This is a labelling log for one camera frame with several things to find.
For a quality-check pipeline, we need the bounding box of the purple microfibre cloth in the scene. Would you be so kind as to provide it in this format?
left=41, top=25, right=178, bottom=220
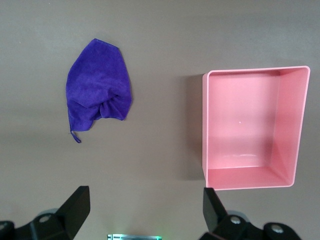
left=65, top=38, right=134, bottom=144

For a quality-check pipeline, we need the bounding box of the pink plastic box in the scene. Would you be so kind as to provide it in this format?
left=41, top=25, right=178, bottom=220
left=201, top=65, right=311, bottom=191

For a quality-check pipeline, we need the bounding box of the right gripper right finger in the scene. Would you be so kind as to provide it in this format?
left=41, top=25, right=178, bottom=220
left=199, top=187, right=301, bottom=240

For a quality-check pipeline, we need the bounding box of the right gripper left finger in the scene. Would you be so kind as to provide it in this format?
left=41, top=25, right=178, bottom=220
left=0, top=185, right=91, bottom=240

